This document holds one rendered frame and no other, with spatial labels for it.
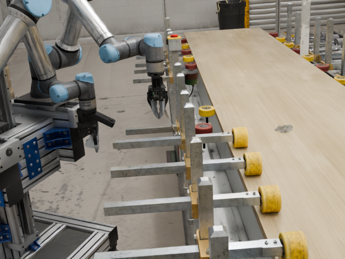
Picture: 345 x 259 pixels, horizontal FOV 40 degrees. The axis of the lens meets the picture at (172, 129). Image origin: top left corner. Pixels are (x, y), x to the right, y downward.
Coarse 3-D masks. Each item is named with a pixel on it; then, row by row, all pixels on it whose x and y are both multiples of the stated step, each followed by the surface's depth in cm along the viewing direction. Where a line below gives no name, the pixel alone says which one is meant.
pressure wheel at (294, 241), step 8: (288, 232) 117; (296, 232) 116; (280, 240) 119; (288, 240) 114; (296, 240) 114; (304, 240) 114; (288, 248) 113; (296, 248) 113; (304, 248) 113; (280, 256) 119; (288, 256) 113; (296, 256) 113; (304, 256) 113
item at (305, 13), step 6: (306, 0) 326; (306, 6) 327; (306, 12) 329; (306, 18) 330; (306, 24) 332; (306, 30) 333; (306, 36) 335; (300, 42) 340; (306, 42) 336; (300, 48) 341; (306, 48) 338; (300, 54) 342
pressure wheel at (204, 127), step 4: (196, 124) 213; (200, 124) 214; (204, 124) 211; (208, 124) 212; (196, 128) 210; (200, 128) 208; (204, 128) 208; (208, 128) 208; (212, 128) 211; (196, 132) 210; (200, 132) 209; (204, 132) 208; (208, 132) 209; (212, 132) 211; (204, 144) 214; (204, 148) 215
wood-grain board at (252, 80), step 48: (192, 48) 382; (240, 48) 370; (288, 48) 359; (240, 96) 252; (288, 96) 247; (336, 96) 242; (288, 144) 187; (336, 144) 185; (288, 192) 151; (336, 192) 150; (336, 240) 125
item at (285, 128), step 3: (279, 126) 202; (282, 126) 202; (285, 126) 202; (288, 126) 202; (291, 126) 204; (276, 129) 202; (279, 129) 202; (282, 129) 201; (285, 129) 199; (288, 129) 201; (291, 129) 202; (282, 132) 199; (285, 132) 199
